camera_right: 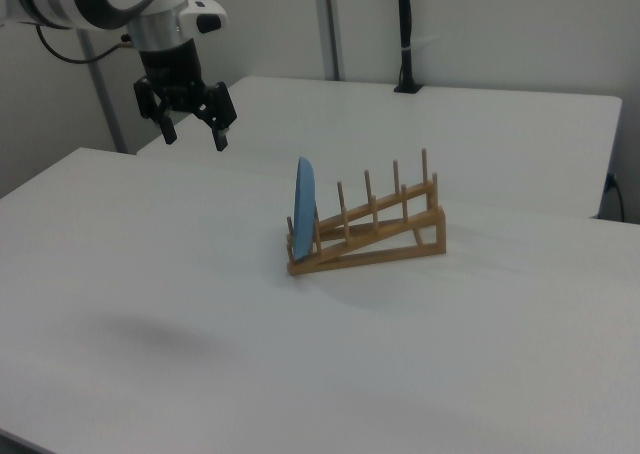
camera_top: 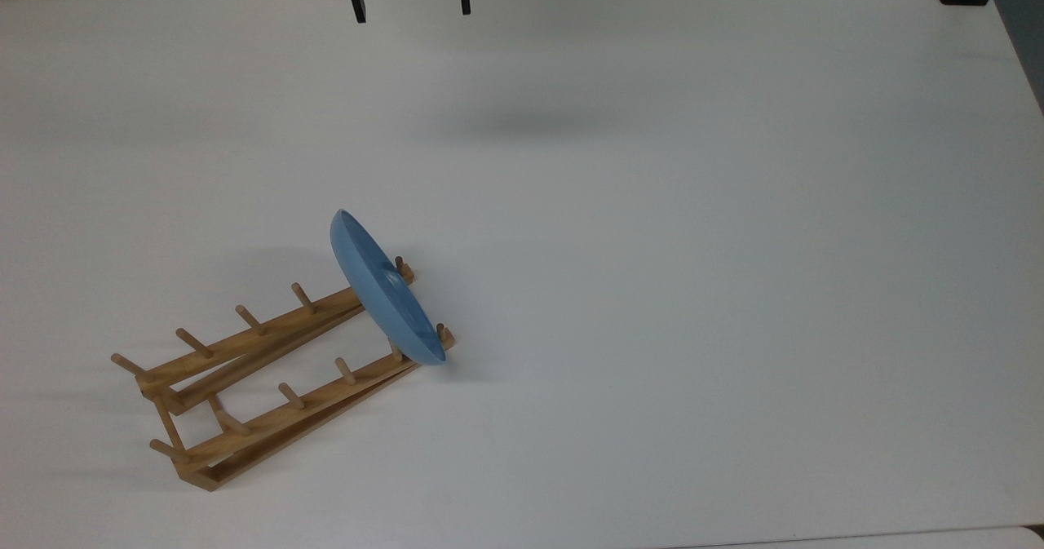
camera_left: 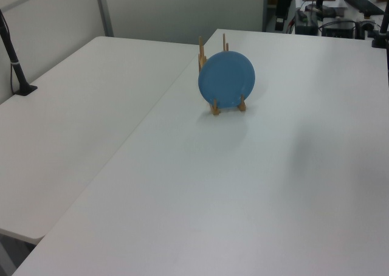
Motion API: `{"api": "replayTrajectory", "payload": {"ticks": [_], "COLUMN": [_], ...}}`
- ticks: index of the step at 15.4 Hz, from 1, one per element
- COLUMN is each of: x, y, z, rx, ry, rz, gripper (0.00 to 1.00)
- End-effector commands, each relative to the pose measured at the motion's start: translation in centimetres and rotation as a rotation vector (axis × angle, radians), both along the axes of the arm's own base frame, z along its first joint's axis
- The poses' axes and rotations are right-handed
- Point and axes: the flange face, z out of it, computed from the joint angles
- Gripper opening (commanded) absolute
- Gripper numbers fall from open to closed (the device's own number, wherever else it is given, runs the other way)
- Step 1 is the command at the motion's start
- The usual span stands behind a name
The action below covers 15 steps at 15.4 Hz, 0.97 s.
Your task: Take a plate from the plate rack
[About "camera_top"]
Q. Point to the blue round plate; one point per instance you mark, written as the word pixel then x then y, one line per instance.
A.
pixel 383 288

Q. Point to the wooden plate rack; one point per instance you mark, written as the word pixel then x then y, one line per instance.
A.
pixel 245 341

